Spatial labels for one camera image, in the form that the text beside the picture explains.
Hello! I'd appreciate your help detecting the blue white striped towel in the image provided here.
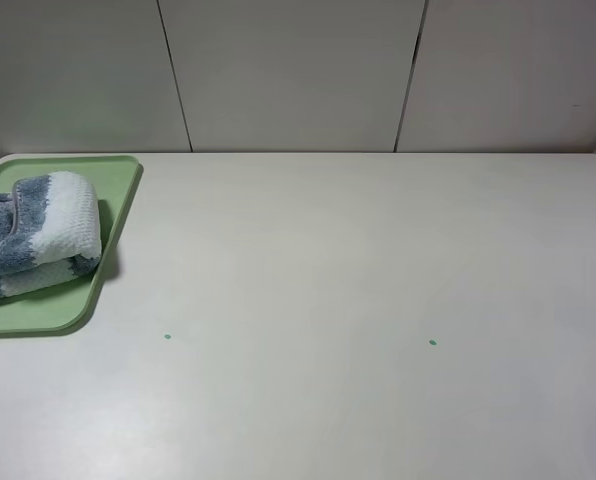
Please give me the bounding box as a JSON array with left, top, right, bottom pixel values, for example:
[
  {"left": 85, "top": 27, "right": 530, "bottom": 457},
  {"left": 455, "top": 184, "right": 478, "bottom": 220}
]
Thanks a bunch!
[{"left": 0, "top": 171, "right": 102, "bottom": 299}]

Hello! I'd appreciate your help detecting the green plastic tray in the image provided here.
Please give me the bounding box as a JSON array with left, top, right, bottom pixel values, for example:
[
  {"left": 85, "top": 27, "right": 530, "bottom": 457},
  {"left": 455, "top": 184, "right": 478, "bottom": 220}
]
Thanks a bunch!
[{"left": 0, "top": 155, "right": 143, "bottom": 338}]

